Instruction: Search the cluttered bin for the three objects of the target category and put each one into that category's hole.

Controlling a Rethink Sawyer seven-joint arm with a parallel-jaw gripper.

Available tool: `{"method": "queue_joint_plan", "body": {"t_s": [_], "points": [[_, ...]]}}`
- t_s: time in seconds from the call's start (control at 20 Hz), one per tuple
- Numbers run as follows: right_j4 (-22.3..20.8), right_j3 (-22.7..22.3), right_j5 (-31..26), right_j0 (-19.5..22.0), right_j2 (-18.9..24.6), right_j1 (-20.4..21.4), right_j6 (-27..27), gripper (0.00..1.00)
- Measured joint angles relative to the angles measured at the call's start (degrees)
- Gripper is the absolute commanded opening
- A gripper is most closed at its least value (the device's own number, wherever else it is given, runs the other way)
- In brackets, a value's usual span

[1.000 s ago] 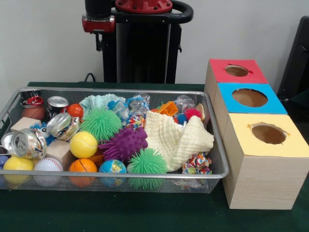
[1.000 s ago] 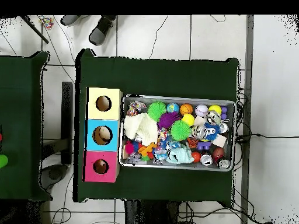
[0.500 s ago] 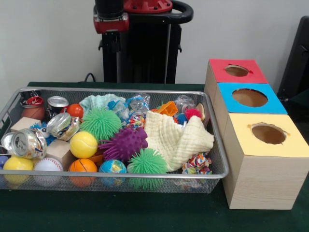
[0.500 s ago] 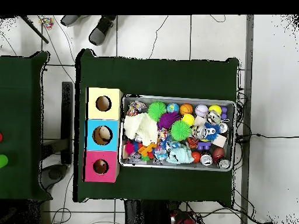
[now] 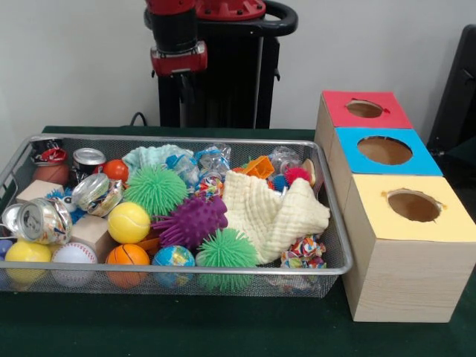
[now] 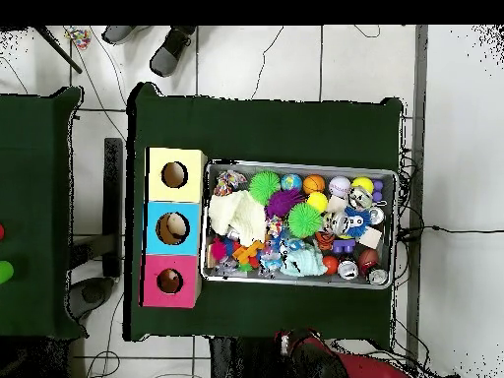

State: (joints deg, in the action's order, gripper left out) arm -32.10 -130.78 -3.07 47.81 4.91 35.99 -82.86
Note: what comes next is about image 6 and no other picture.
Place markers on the black power adapter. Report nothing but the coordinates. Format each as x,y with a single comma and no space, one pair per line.
409,233

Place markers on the mint green cloth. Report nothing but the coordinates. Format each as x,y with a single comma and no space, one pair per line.
303,260

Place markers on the black rod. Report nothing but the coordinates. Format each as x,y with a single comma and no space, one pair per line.
57,49

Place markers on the green spiky ball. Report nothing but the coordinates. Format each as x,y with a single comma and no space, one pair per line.
264,187
304,220

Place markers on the side table with green cloth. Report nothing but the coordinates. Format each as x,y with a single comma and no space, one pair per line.
35,213

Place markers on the small colourful object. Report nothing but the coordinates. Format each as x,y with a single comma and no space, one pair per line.
77,37

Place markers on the tiger striped plush toy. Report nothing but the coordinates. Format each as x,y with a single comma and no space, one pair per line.
324,239

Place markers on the wooden box with three holes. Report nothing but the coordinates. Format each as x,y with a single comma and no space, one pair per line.
175,209

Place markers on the purple spiky ball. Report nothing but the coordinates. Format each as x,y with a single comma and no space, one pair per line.
283,202

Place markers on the yellow tennis ball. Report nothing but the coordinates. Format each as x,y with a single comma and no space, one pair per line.
317,201

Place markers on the smooth yellow ball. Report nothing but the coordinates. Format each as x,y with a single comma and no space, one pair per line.
362,184

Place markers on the blue globe ball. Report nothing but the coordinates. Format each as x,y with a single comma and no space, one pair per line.
291,182

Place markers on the white baseball toy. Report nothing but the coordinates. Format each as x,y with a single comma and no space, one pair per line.
339,187

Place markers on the orange basketball toy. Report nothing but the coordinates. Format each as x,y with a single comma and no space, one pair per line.
314,183

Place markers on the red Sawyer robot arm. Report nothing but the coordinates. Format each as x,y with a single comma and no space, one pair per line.
346,364

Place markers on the small green object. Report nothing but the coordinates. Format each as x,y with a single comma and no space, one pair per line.
4,272

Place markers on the orange plastic toy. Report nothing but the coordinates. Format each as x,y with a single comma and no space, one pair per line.
249,252

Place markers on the cream muslin cloth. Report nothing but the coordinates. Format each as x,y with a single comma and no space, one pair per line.
236,216

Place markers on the shallow clear mesh bin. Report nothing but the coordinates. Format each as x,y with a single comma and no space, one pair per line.
228,276

